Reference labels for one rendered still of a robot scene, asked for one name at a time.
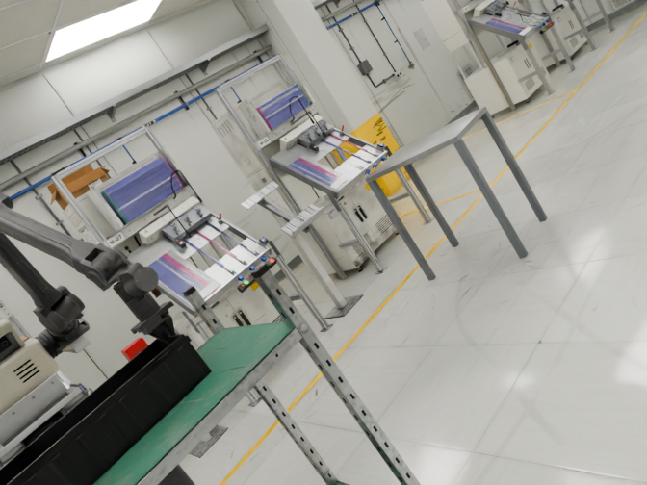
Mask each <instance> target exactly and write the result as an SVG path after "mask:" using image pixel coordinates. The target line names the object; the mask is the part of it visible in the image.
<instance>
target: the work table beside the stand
mask: <svg viewBox="0 0 647 485"><path fill-rule="evenodd" d="M480 118H481V119H482V121H483V122H484V124H485V126H486V128H487V129H488V131H489V133H490V135H491V137H492V138H493V140H494V142H495V143H496V144H497V146H498V148H499V150H500V152H501V153H502V155H503V157H504V159H505V161H506V163H507V165H508V167H509V168H510V170H511V172H512V174H513V176H514V177H515V179H516V181H517V183H518V184H519V186H520V188H521V190H522V192H523V193H524V195H525V197H526V199H527V200H528V201H529V203H530V205H531V207H532V209H533V211H534V213H535V215H536V216H537V218H538V220H539V222H542V221H546V219H547V216H546V214H545V212H544V211H543V209H542V207H541V205H540V203H539V202H538V200H537V198H536V196H535V194H534V193H533V191H532V189H531V186H530V185H529V183H528V181H527V179H526V177H525V176H524V174H523V172H522V170H521V168H520V167H519V166H518V164H517V162H516V160H515V159H514V157H513V155H512V153H511V151H510V150H509V148H508V146H507V144H506V142H505V140H504V138H503V136H502V135H501V133H500V131H499V129H498V127H497V126H496V124H495V122H494V120H493V118H492V117H491V115H490V113H489V112H488V111H487V109H486V107H485V106H484V107H482V108H480V109H478V110H476V111H474V112H472V113H470V114H468V115H465V116H463V117H462V118H460V119H458V120H456V121H454V122H452V123H450V124H448V125H446V126H444V127H442V128H440V129H438V130H436V131H434V132H432V133H430V134H428V135H426V136H424V137H422V138H420V139H418V140H415V141H413V142H411V143H409V144H408V145H406V146H404V147H402V148H400V149H398V150H397V151H396V152H395V153H394V154H393V155H391V156H390V157H389V158H388V159H387V160H386V161H385V162H384V163H383V164H382V165H380V166H379V167H378V168H377V169H376V170H375V171H374V172H373V173H372V174H371V175H369V176H368V177H367V178H366V179H365V180H366V182H367V183H368V185H369V186H370V188H371V189H372V191H373V193H374V194H375V196H376V198H377V200H378V201H379V203H380V204H381V206H382V208H383V209H384V211H385V212H386V214H387V215H388V217H389V218H390V219H391V221H392V222H393V224H394V226H395V227H396V229H397V230H398V232H399V234H400V235H401V237H402V239H403V240H404V242H405V244H406V245H407V247H408V248H409V250H410V252H411V253H412V255H413V256H414V258H415V260H416V261H417V263H418V264H419V266H420V267H421V269H422V271H423V272H424V274H425V275H426V277H427V279H428V281H430V280H434V278H435V277H436V276H435V274H434V272H433V271H432V269H431V268H430V266H429V264H428V263H427V261H426V259H425V257H424V256H423V254H422V253H421V251H420V249H419V248H418V246H417V245H416V244H415V242H414V241H413V239H412V238H411V236H410V234H409V233H408V231H407V230H406V228H405V226H404V225H403V223H402V222H401V219H400V218H399V216H398V215H397V213H396V211H395V210H394V208H393V207H392V205H391V203H390V202H389V200H388V199H387V197H386V195H385V194H384V192H383V191H382V189H381V187H380V186H379V184H378V183H377V181H376V179H377V178H380V177H382V176H384V175H386V174H388V173H390V172H392V171H395V170H397V169H399V168H401V167H404V168H405V170H406V172H407V173H408V175H409V177H410V178H411V180H412V181H413V183H414V185H415V186H416V188H417V190H418V191H419V193H420V195H421V196H422V198H423V199H424V201H425V202H426V204H427V206H428V207H429V209H430V211H431V212H432V214H433V216H434V217H435V219H436V221H437V222H438V224H439V225H440V227H441V229H442V230H443V232H444V234H445V235H446V237H447V239H448V240H449V242H450V244H451V245H452V247H457V246H458V245H459V242H458V240H457V238H456V237H455V235H454V233H453V231H452V229H451V228H450V226H449V224H448V223H447V222H446V221H445V219H444V217H443V216H442V214H441V212H440V211H439V209H438V207H437V206H436V204H435V202H434V201H433V199H432V197H431V196H430V194H429V192H428V191H427V188H426V187H425V185H424V183H423V182H422V180H421V179H420V177H419V175H418V174H417V172H416V170H415V169H414V167H413V165H412V164H411V163H413V162H415V161H417V160H419V159H422V158H424V157H425V156H427V155H429V154H431V153H434V152H436V151H438V150H440V149H442V148H444V147H446V146H449V145H451V144H453V145H454V147H455V148H456V150H457V152H458V154H459V155H460V157H461V159H462V160H463V162H464V164H465V166H466V167H467V168H468V170H469V171H470V173H471V175H472V177H473V178H474V180H475V182H476V184H477V185H478V187H479V189H480V191H481V193H482V195H483V196H484V198H485V200H486V201H487V203H488V205H489V207H490V208H491V210H492V212H493V214H494V215H495V217H496V219H497V220H498V222H499V223H500V225H501V226H502V228H503V230H504V232H505V234H506V236H507V237H508V239H509V241H510V243H511V244H512V246H513V248H514V249H515V251H516V253H517V255H518V256H519V258H520V259H521V258H525V257H527V255H528V252H527V250H526V249H525V247H524V246H523V244H522V242H521V240H520V239H519V237H518V235H517V233H516V232H515V230H514V228H513V227H512V225H511V223H510V221H509V220H508V218H507V216H506V214H505V212H504V210H503V208H502V207H501V205H500V203H499V201H498V200H497V198H496V196H495V194H494V193H493V192H492V190H491V189H490V187H489V185H488V183H487V182H486V180H485V178H484V176H483V175H482V173H481V171H480V169H479V167H478V165H477V163H476V162H475V160H474V158H473V156H472V155H471V153H470V151H469V149H468V148H467V146H466V144H465V143H464V141H463V139H462V137H463V136H464V135H465V134H466V133H467V132H468V131H469V130H470V129H471V128H472V127H473V126H474V124H475V123H476V122H477V121H478V120H479V119H480Z"/></svg>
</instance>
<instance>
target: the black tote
mask: <svg viewBox="0 0 647 485"><path fill-rule="evenodd" d="M169 337H170V338H171V340H172V341H173V343H171V344H170V345H167V344H165V343H164V342H163V341H160V340H158V339H156V340H155V341H154V342H152V343H151V344H150V345H148V346H147V347H146V348H145V349H144V350H142V351H141V352H140V353H139V354H138V355H136V356H135V357H134V358H133V359H132V360H130V361H129V362H128V363H127V364H126V365H124V366H123V367H122V368H121V369H120V370H118V371H117V372H116V373H115V374H113V375H112V376H111V377H110V378H109V379H107V380H106V381H105V382H104V383H103V384H101V385H100V386H99V387H98V388H97V389H95V390H94V391H93V392H92V393H91V394H89V395H88V396H87V397H86V398H84V399H83V400H82V401H81V402H80V403H78V404H77V405H76V406H75V407H74V408H72V409H71V410H70V411H69V412H68V413H66V414H65V415H64V416H63V417H62V418H60V419H59V420H58V421H57V422H55V423H54V424H53V425H52V426H51V427H49V428H48V429H47V430H46V431H45V432H43V433H42V434H41V435H40V436H39V437H37V438H36V439H35V440H34V441H33V442H32V443H31V444H29V445H28V446H27V447H25V448H24V449H23V450H22V451H20V452H19V453H18V454H17V455H16V456H15V457H14V458H13V459H12V460H11V461H9V462H8V463H7V464H6V465H5V466H3V467H2V468H1V469H0V485H92V484H93V483H95V482H96V481H97V480H98V479H99V478H100V477H101V476H102V475H103V474H104V473H105V472H106V471H107V470H108V469H109V468H110V467H111V466H112V465H114V464H115V463H116V462H117V461H118V460H119V459H120V458H121V457H122V456H123V455H124V454H125V453H126V452H127V451H128V450H129V449H130V448H131V447H132V446H134V445H135V444H136V443H137V442H138V441H139V440H140V439H141V438H142V437H143V436H144V435H145V434H146V433H147V432H148V431H149V430H150V429H151V428H152V427H154V426H155V425H156V424H157V423H158V422H159V421H160V420H161V419H162V418H163V417H164V416H165V415H166V414H167V413H168V412H169V411H170V410H171V409H173V408H174V407H175V406H176V405H177V404H178V403H179V402H180V401H181V400H182V399H183V398H184V397H185V396H186V395H187V394H188V393H189V392H190V391H192V390H193V389H194V388H195V387H196V386H197V385H198V384H199V383H200V382H201V381H202V380H203V379H204V378H205V377H206V376H207V375H208V374H209V373H210V372H211V370H210V368H209V367H208V366H207V365H206V363H205V362H204V361H203V359H202V358H201V357H200V355H199V354H198V353H197V352H196V350H195V349H194V347H193V346H192V345H191V343H190V342H189V341H188V339H187V338H186V337H185V336H184V334H181V335H174V336H169Z"/></svg>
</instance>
